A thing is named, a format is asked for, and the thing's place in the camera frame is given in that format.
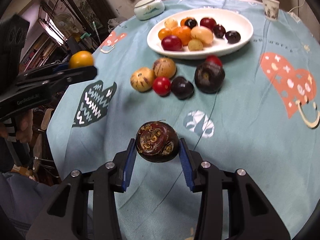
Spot large red plum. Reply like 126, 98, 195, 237
200, 17, 216, 31

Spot light blue patterned tablecloth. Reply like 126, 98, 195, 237
47, 0, 319, 236

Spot yellow orange citrus fruit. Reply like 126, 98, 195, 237
158, 28, 172, 41

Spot clear plastic bag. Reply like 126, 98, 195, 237
108, 16, 127, 33

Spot printed paper cup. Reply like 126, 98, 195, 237
262, 0, 280, 21

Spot large dark mangosteen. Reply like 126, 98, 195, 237
194, 62, 225, 94

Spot dark brown water chestnut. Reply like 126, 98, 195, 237
135, 121, 180, 163

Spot dark red plum back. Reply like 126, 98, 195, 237
161, 35, 183, 51

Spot pale yellow round fruit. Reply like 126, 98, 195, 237
164, 17, 178, 30

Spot dark cherry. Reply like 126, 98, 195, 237
225, 31, 241, 44
213, 24, 226, 38
171, 76, 194, 100
184, 18, 198, 29

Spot yellow small citrus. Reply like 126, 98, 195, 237
69, 50, 94, 69

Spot red cherry tomato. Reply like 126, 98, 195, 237
152, 77, 171, 96

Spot operator left hand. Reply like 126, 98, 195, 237
0, 109, 33, 145

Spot dark framed picture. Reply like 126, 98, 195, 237
67, 0, 115, 37

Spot white oval plate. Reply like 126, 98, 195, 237
146, 8, 254, 60

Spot orange mandarin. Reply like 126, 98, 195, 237
172, 25, 191, 46
180, 17, 189, 26

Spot celadon lidded ceramic jar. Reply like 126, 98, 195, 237
134, 0, 165, 21

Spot pale peach fruit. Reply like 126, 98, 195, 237
190, 26, 214, 45

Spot small red tomato by plate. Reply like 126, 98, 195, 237
206, 55, 223, 67

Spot striped pepino melon back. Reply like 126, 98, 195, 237
152, 57, 177, 79

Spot standing electric fan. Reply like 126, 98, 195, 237
54, 12, 79, 38

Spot small tan longan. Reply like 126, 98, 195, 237
188, 39, 203, 51

